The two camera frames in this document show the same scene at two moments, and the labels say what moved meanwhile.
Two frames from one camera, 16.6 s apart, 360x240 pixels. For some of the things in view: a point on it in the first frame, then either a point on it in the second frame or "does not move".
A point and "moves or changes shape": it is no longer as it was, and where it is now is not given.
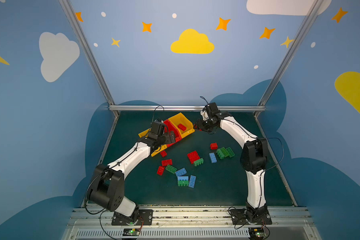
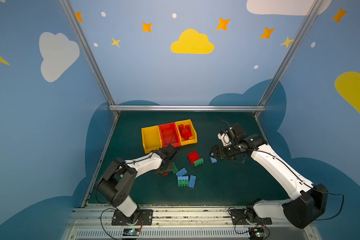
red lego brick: x=213 y=146 moves or changes shape
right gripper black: x=203 y=123 -> x=219 y=151
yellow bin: x=180 y=118 moves or changes shape
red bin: x=169 y=127 moves or changes shape
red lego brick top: x=183 y=128 moves or changes shape
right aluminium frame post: x=306 y=23 does not move
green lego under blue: x=182 y=183 does not move
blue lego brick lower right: x=192 y=181 does not move
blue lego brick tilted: x=180 y=172 does not move
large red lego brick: x=193 y=156 does not move
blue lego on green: x=183 y=178 does not move
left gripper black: x=169 y=137 -> x=166 y=163
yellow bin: x=161 y=149 moves or changes shape
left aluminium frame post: x=98 y=72 does not move
